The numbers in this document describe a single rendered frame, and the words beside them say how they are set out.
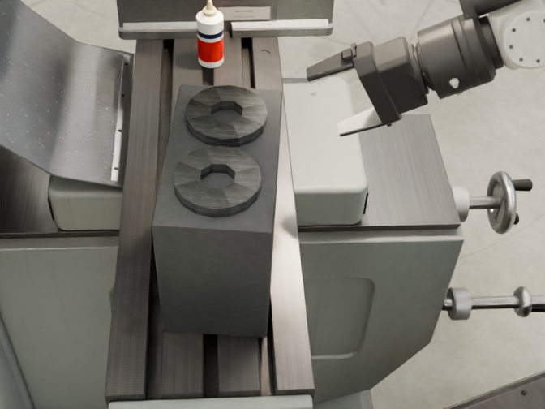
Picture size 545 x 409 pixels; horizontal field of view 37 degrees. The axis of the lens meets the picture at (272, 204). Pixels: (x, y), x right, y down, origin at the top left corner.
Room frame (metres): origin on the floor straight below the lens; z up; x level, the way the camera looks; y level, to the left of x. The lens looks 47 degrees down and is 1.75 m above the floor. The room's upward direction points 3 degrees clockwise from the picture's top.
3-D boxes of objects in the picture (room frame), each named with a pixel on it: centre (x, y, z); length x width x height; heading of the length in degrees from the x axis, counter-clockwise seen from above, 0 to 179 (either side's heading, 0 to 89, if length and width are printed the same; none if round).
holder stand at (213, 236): (0.62, 0.06, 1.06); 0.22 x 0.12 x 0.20; 179
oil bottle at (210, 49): (1.02, 0.11, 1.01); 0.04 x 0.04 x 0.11
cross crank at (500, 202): (1.03, -0.39, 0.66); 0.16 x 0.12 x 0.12; 96
